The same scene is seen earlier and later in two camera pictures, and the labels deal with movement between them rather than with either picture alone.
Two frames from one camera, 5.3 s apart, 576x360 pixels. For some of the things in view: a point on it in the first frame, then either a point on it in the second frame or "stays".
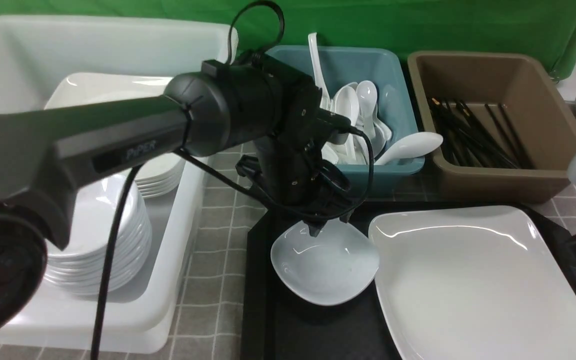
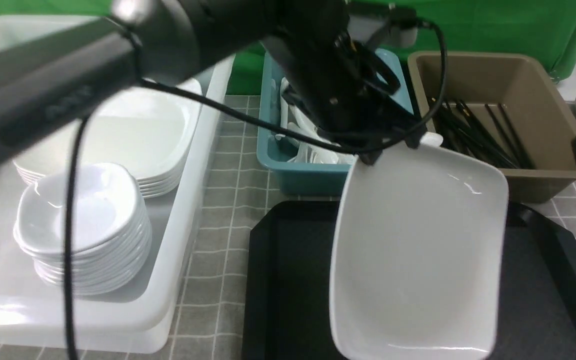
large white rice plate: (478, 283) -> (416, 256)
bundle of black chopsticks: (467, 141) stays
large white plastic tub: (15, 61) stays
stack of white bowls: (81, 268) stays
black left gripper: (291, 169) -> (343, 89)
